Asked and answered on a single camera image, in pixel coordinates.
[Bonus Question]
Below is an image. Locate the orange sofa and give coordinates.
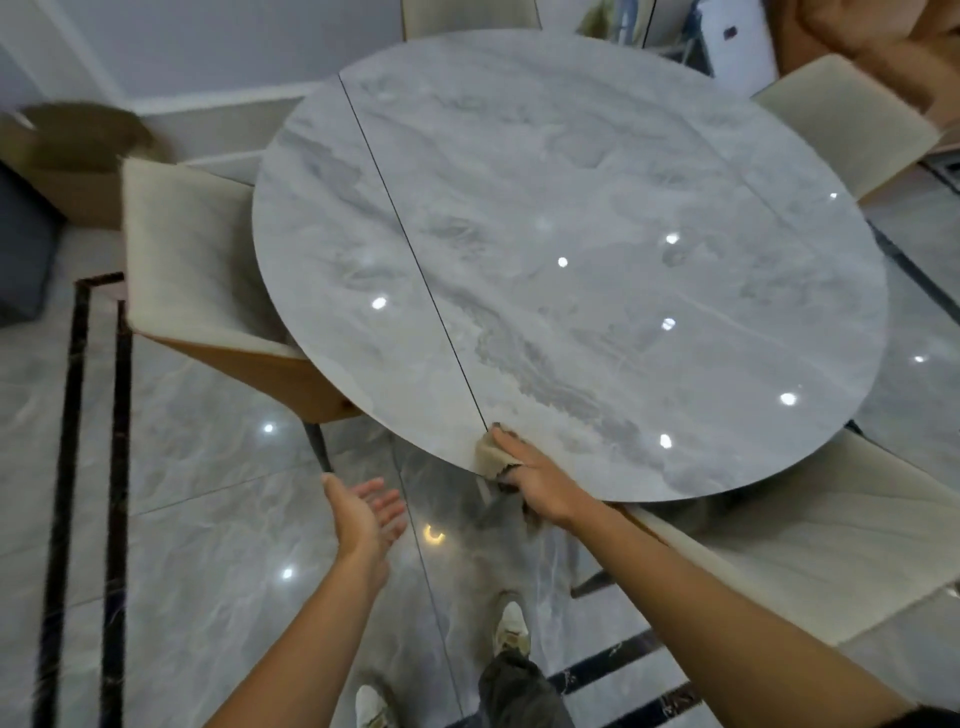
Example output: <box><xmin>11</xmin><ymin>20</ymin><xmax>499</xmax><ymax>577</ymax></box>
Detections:
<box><xmin>765</xmin><ymin>0</ymin><xmax>960</xmax><ymax>129</ymax></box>

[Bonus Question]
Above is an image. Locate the brown cardboard box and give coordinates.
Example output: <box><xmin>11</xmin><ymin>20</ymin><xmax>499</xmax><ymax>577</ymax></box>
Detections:
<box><xmin>0</xmin><ymin>101</ymin><xmax>177</xmax><ymax>230</ymax></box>

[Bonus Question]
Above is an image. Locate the person's right white shoe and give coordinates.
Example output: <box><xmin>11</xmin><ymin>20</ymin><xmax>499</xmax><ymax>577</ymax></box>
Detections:
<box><xmin>491</xmin><ymin>600</ymin><xmax>532</xmax><ymax>660</ymax></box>

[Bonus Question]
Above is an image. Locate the person's black sleeve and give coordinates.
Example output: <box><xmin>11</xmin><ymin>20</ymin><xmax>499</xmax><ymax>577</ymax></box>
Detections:
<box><xmin>892</xmin><ymin>705</ymin><xmax>960</xmax><ymax>728</ymax></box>

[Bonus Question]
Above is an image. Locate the dark grey ottoman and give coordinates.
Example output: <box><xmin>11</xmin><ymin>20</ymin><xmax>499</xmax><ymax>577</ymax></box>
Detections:
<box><xmin>0</xmin><ymin>161</ymin><xmax>67</xmax><ymax>327</ymax></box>

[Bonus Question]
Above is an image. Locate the beige cleaning cloth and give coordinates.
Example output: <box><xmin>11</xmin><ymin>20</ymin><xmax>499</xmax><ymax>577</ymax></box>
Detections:
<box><xmin>471</xmin><ymin>424</ymin><xmax>545</xmax><ymax>531</ymax></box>

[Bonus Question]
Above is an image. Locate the cream chair with tan back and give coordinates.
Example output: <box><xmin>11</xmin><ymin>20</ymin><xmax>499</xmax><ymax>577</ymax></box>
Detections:
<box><xmin>120</xmin><ymin>156</ymin><xmax>369</xmax><ymax>475</ymax></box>
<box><xmin>399</xmin><ymin>0</ymin><xmax>543</xmax><ymax>42</ymax></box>
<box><xmin>570</xmin><ymin>427</ymin><xmax>960</xmax><ymax>650</ymax></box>
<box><xmin>752</xmin><ymin>54</ymin><xmax>942</xmax><ymax>202</ymax></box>

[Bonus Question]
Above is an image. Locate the person's right forearm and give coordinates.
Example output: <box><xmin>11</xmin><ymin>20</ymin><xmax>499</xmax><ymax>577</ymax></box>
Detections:
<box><xmin>566</xmin><ymin>504</ymin><xmax>920</xmax><ymax>728</ymax></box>

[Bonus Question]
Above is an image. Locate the person's left hand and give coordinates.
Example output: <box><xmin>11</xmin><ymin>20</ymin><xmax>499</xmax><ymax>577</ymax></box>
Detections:
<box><xmin>321</xmin><ymin>473</ymin><xmax>411</xmax><ymax>572</ymax></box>

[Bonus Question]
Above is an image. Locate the white cabinet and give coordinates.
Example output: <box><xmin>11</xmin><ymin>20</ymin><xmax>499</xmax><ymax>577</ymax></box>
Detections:
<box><xmin>686</xmin><ymin>0</ymin><xmax>781</xmax><ymax>80</ymax></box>

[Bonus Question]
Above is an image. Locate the person's left white shoe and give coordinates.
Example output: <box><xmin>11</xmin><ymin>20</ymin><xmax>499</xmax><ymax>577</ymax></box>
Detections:
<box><xmin>354</xmin><ymin>684</ymin><xmax>399</xmax><ymax>728</ymax></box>

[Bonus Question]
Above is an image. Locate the person's right hand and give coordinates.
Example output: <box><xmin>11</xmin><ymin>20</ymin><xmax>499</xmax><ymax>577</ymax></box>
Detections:
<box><xmin>489</xmin><ymin>426</ymin><xmax>603</xmax><ymax>531</ymax></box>

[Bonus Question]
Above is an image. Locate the person's white shoe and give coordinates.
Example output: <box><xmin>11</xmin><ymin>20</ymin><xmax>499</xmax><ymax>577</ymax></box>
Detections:
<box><xmin>491</xmin><ymin>600</ymin><xmax>532</xmax><ymax>660</ymax></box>
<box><xmin>354</xmin><ymin>684</ymin><xmax>399</xmax><ymax>728</ymax></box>

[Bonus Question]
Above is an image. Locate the person's grey trouser leg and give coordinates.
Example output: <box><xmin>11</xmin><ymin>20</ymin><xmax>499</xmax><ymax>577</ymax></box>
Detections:
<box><xmin>478</xmin><ymin>651</ymin><xmax>579</xmax><ymax>728</ymax></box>

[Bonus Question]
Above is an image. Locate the person's left forearm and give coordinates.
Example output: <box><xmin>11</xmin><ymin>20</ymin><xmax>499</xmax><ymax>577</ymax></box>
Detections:
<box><xmin>204</xmin><ymin>558</ymin><xmax>393</xmax><ymax>728</ymax></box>

